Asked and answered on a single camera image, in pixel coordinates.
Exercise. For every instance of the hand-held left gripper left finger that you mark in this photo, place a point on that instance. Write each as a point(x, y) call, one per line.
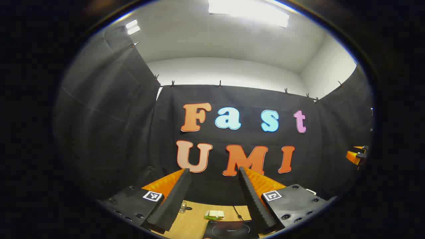
point(172, 205)

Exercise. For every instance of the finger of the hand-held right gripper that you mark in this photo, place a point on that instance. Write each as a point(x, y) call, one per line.
point(352, 157)
point(361, 148)

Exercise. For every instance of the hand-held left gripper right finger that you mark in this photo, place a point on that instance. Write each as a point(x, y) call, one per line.
point(254, 205)

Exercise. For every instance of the black induction cooktop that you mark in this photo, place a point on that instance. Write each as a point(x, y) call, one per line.
point(229, 230)

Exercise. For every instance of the sandwich with lettuce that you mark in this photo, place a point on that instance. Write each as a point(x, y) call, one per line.
point(215, 214)

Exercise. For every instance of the black backdrop cloth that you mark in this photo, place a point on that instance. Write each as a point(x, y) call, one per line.
point(132, 132)

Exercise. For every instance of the row of black clips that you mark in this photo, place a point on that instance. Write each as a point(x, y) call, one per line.
point(172, 83)

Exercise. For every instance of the large ceiling light panel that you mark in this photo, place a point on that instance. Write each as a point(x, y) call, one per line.
point(249, 11)

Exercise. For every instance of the small ceiling light panel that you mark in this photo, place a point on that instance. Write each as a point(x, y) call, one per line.
point(132, 27)

